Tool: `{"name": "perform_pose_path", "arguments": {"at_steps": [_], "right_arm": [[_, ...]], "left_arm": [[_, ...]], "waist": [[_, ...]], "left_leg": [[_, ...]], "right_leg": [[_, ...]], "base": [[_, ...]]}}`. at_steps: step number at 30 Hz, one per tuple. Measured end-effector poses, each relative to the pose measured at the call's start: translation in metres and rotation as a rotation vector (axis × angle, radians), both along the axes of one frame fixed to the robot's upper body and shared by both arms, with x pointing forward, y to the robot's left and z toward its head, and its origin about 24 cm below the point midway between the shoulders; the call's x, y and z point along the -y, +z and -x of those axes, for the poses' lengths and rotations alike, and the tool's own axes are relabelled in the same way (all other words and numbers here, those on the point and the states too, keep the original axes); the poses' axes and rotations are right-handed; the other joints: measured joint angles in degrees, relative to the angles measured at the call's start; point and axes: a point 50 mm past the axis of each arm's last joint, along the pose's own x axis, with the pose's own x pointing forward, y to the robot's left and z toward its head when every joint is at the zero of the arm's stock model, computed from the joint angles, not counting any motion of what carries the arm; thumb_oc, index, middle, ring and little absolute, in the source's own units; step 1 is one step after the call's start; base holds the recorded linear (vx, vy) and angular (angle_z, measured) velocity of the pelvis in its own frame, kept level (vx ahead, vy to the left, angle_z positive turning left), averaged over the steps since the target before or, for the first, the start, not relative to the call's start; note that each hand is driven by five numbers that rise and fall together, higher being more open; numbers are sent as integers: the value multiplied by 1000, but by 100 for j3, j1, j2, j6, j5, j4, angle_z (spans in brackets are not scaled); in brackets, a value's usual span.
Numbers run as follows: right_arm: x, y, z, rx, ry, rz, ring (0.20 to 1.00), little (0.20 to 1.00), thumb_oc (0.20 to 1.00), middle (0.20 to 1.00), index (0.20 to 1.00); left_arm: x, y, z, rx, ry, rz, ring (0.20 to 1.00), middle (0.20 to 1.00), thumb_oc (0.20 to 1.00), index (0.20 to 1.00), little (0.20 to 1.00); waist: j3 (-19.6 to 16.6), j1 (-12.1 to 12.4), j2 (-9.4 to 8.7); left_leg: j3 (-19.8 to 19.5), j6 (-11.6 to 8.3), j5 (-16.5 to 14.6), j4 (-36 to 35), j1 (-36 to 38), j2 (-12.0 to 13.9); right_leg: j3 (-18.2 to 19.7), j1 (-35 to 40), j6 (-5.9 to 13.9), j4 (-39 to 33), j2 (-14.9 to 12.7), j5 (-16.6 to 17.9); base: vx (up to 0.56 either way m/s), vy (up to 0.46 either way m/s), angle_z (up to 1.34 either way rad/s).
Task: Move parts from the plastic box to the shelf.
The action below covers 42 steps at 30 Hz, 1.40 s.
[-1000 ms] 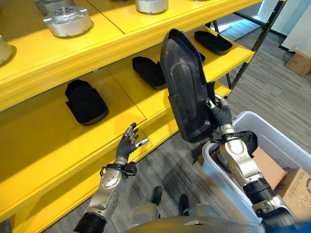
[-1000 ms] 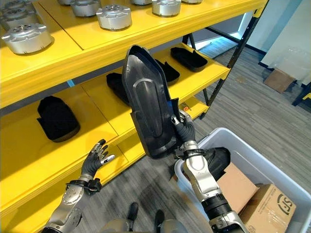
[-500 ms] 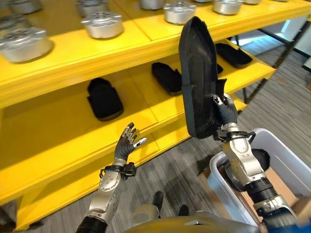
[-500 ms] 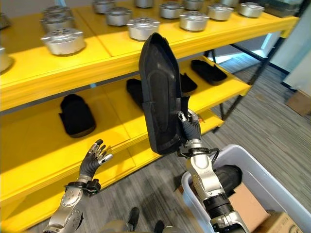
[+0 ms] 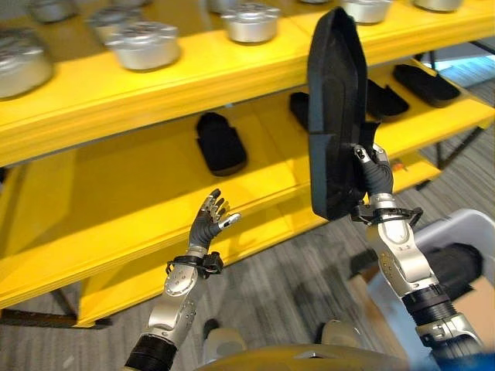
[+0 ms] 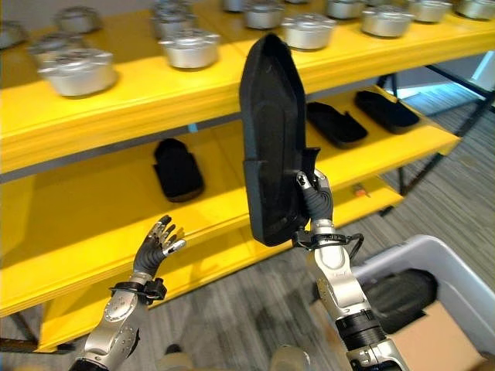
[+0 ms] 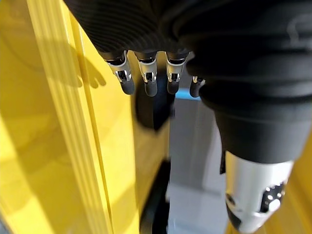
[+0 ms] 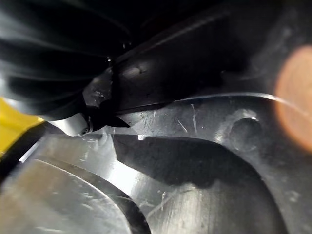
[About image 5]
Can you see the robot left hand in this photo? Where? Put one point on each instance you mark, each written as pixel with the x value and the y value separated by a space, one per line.
pixel 203 230

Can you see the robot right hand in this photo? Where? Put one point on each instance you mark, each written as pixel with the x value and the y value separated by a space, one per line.
pixel 378 178

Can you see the black sole-shaped part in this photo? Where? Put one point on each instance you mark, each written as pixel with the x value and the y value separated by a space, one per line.
pixel 386 102
pixel 221 145
pixel 334 116
pixel 299 110
pixel 427 85
pixel 456 266

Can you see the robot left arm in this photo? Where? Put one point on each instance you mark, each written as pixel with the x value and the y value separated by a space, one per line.
pixel 176 297

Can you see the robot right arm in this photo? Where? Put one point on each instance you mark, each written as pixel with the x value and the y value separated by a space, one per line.
pixel 406 263

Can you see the yellow shelf unit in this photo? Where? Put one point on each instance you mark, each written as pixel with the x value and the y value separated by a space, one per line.
pixel 154 201

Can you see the grey plastic box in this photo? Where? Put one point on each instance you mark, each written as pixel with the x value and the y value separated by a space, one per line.
pixel 390 309

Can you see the small orange object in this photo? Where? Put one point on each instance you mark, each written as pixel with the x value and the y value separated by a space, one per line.
pixel 400 166

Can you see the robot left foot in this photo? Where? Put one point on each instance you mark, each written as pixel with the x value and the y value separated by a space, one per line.
pixel 224 342

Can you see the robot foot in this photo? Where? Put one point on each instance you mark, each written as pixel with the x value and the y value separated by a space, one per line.
pixel 224 342
pixel 340 334

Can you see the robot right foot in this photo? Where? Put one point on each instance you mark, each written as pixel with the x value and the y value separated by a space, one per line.
pixel 340 334

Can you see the brown cardboard piece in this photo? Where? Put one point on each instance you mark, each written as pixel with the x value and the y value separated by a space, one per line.
pixel 477 309

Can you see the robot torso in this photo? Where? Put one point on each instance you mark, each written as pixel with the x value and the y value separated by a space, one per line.
pixel 305 359

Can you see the silver round metal part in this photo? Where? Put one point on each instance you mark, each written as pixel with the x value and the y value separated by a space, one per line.
pixel 19 65
pixel 52 9
pixel 110 19
pixel 145 46
pixel 437 4
pixel 250 23
pixel 365 9

